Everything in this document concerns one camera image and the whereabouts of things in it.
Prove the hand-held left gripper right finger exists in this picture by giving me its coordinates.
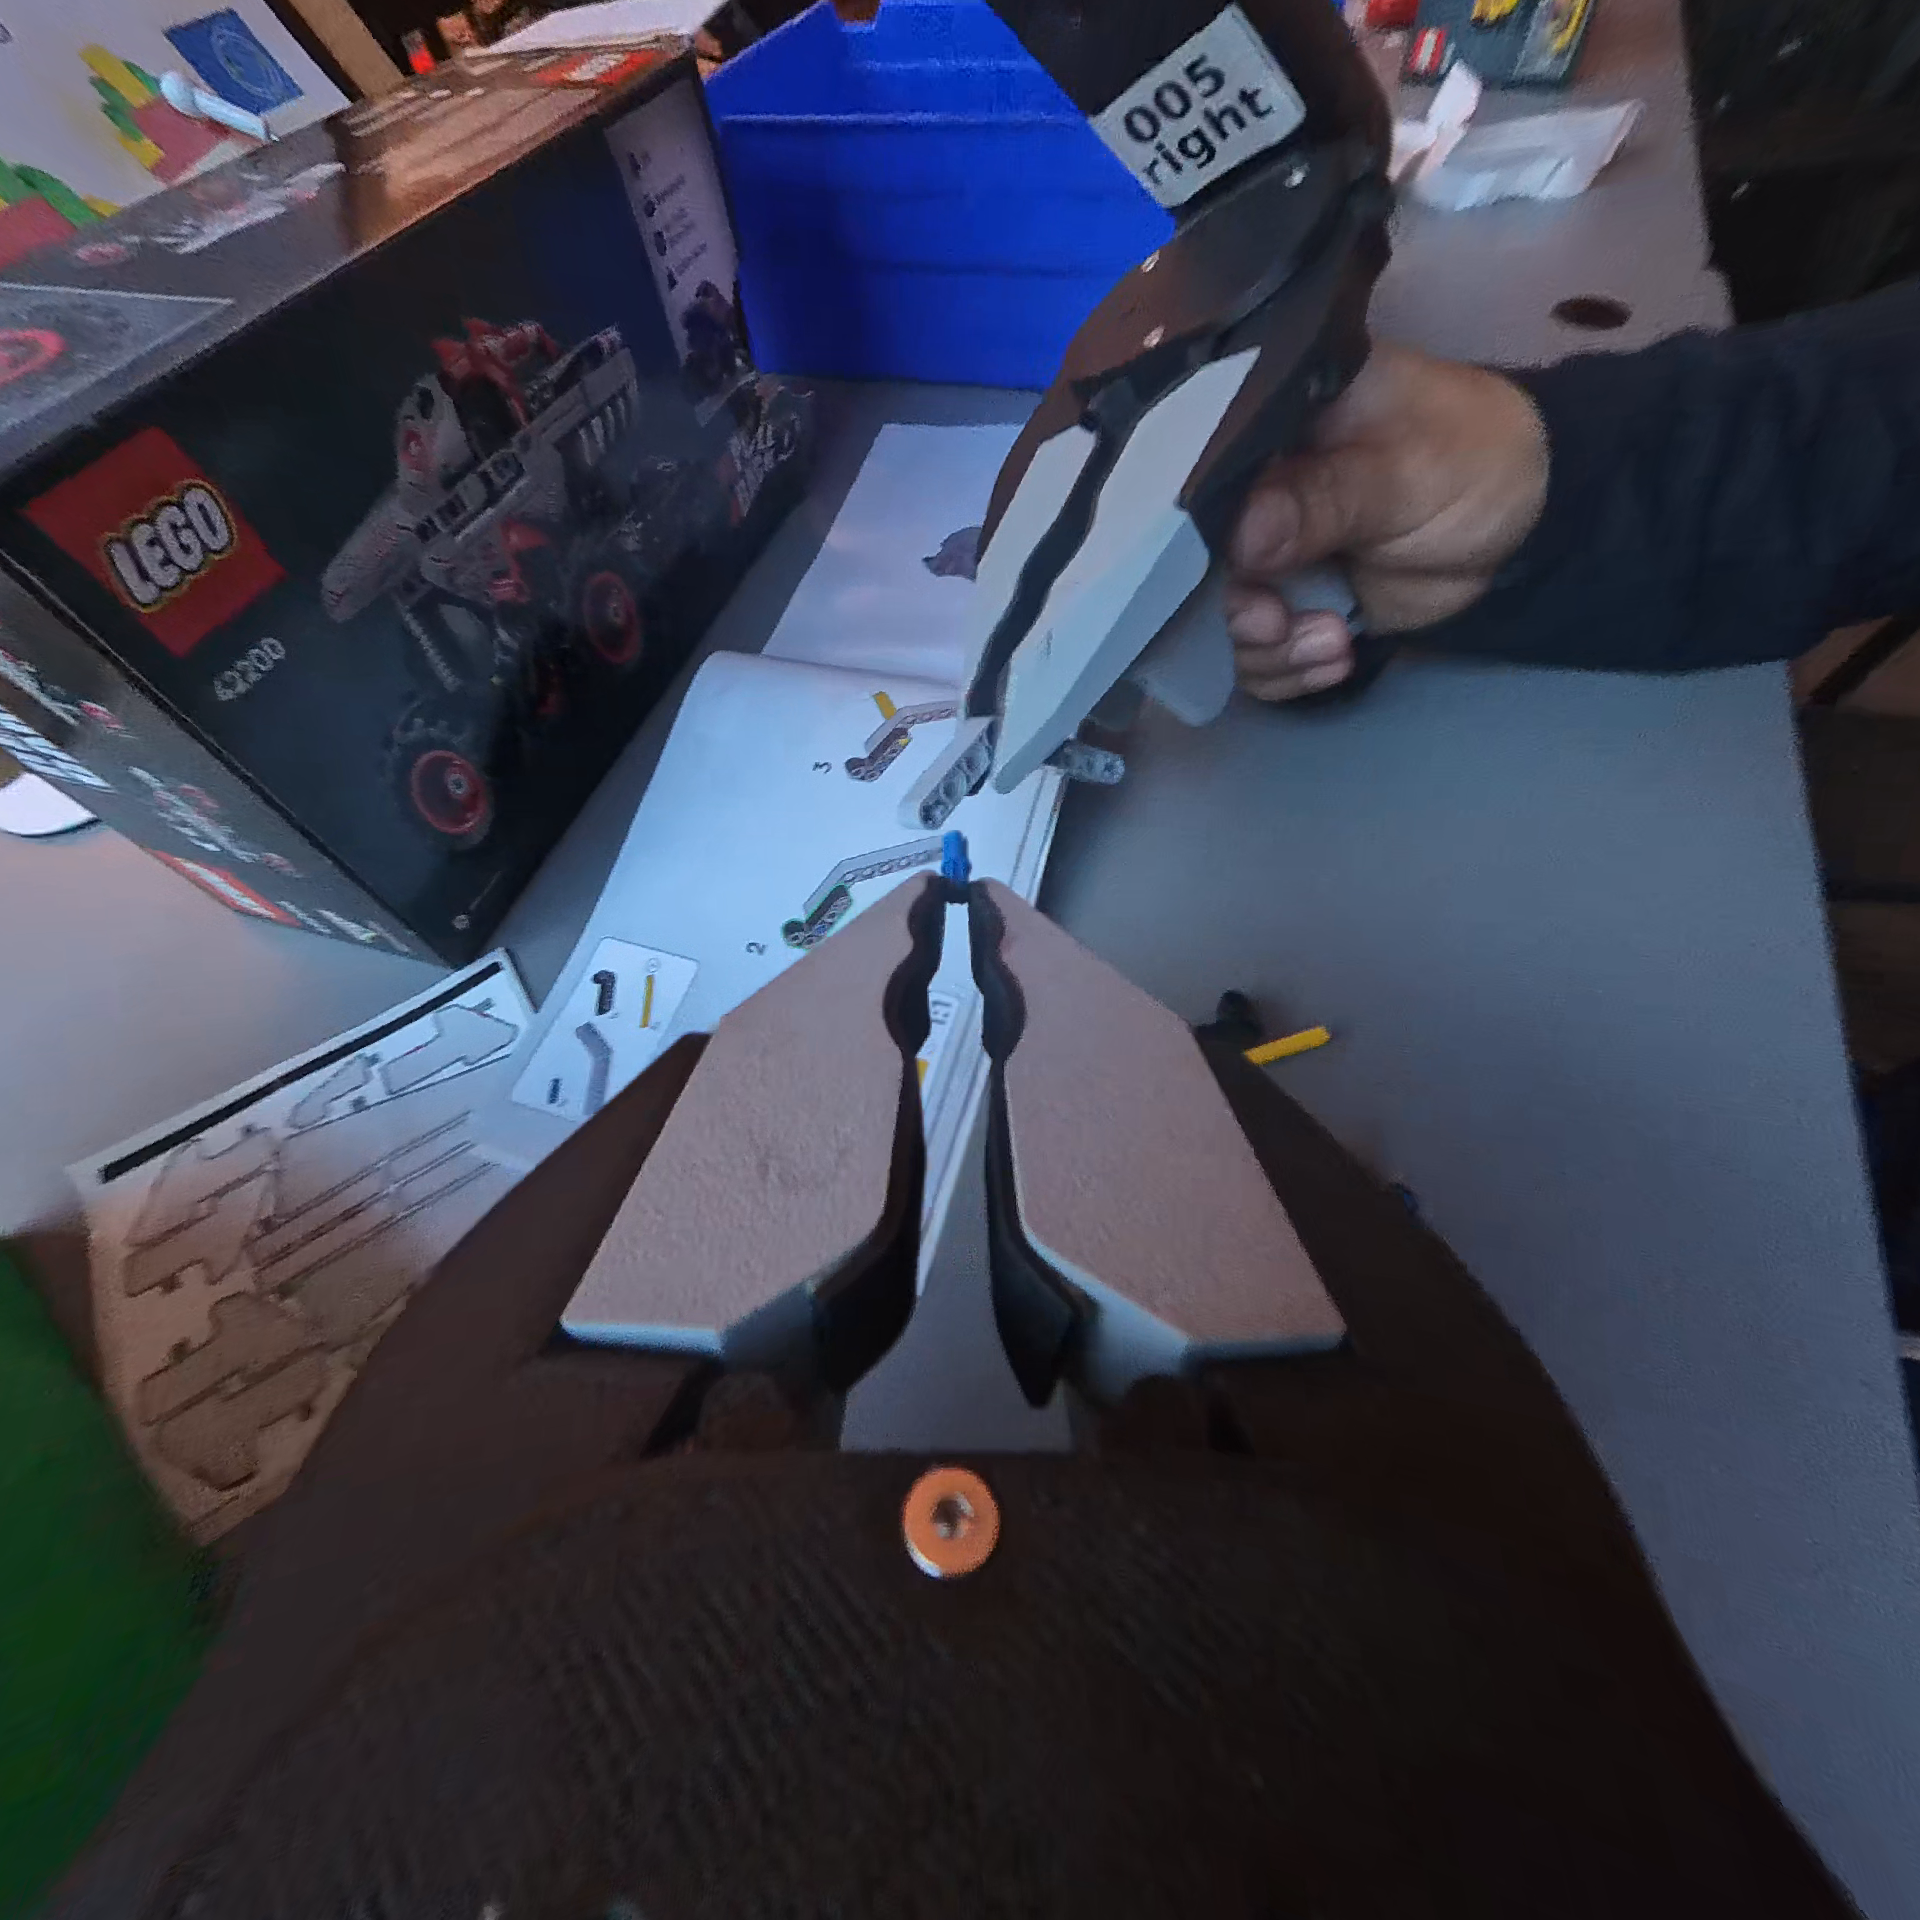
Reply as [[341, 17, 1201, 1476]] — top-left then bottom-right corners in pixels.
[[960, 875, 1349, 1411]]

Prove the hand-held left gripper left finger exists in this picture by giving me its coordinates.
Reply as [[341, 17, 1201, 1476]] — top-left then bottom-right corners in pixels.
[[557, 874, 947, 1397]]

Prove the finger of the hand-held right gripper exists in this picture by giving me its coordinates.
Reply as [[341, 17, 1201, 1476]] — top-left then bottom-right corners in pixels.
[[981, 348, 1265, 794], [955, 420, 1127, 729]]

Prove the grey angled toy beam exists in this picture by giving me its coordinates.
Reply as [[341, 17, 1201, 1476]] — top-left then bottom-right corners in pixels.
[[895, 713, 1127, 832]]

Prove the person's right forearm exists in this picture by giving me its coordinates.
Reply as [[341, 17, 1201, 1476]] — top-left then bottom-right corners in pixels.
[[1409, 283, 1920, 670]]

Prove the black toy truck set box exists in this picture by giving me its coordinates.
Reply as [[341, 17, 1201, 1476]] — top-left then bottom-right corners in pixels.
[[0, 43, 820, 970]]

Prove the person's right hand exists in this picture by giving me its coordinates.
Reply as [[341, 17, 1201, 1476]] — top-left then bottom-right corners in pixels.
[[1221, 352, 1550, 704]]

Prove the crumpled white plastic bag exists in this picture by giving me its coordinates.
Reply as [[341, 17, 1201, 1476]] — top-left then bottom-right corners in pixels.
[[1385, 60, 1644, 211]]

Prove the blue plastic bin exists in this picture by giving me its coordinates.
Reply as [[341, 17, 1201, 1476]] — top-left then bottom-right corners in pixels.
[[701, 0, 1180, 396]]

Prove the colourful toy box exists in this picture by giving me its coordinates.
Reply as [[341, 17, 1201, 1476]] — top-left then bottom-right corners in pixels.
[[1401, 0, 1599, 89]]

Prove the white instruction booklet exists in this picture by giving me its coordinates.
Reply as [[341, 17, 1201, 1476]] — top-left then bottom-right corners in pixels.
[[501, 421, 1069, 1291]]

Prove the white sticker sheet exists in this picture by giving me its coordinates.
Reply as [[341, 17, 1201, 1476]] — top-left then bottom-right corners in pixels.
[[66, 947, 542, 1539]]

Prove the dark cloth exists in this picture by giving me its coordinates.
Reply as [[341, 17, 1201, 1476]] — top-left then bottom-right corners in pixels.
[[1680, 0, 1920, 317]]

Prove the dark chair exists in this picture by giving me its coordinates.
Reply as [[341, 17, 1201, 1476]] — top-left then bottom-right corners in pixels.
[[1792, 614, 1920, 1082]]

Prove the green object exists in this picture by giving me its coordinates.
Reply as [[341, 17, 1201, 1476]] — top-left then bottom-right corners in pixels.
[[0, 1236, 228, 1920]]

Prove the small white toy part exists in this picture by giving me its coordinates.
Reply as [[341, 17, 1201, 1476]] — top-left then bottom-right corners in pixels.
[[155, 71, 279, 143]]

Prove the white board with brick prints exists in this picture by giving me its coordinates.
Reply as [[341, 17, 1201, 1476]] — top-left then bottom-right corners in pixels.
[[0, 0, 353, 272]]

